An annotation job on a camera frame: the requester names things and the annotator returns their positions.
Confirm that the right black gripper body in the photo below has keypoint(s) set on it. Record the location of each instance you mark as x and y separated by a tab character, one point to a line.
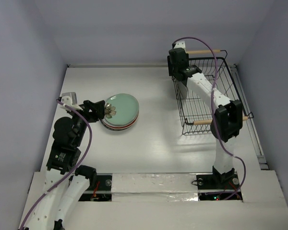
171	66

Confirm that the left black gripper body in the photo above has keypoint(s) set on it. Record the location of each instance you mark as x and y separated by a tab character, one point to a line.
87	114

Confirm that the white bowl plate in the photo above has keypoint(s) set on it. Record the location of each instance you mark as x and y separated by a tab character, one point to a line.
134	119

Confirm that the red and teal plate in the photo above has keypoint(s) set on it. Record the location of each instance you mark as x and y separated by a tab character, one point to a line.
119	127

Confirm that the light green plate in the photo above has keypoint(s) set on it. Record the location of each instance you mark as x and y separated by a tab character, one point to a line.
121	109

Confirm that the blue floral plate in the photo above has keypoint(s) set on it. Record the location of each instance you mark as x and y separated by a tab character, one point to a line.
116	128

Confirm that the black wire dish rack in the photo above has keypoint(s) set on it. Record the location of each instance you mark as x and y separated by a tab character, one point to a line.
194	108

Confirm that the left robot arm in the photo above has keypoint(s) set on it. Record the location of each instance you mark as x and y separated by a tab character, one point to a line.
66	178

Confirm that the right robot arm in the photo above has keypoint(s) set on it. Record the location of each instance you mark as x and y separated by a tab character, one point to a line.
227	114

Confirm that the grey stone plate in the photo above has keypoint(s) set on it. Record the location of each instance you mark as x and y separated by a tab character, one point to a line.
183	90

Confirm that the silver tape strip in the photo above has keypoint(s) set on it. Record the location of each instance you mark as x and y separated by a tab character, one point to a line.
154	187

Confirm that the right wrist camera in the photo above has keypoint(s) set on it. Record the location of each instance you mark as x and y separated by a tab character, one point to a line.
179	44

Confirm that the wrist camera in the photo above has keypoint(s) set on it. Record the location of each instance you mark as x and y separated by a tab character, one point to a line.
69	99
179	44

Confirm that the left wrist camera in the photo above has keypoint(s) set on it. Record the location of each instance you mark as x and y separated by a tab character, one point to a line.
69	99

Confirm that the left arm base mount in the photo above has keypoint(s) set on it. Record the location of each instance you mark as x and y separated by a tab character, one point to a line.
99	189

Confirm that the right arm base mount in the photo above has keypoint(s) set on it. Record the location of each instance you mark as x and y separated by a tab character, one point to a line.
217	186

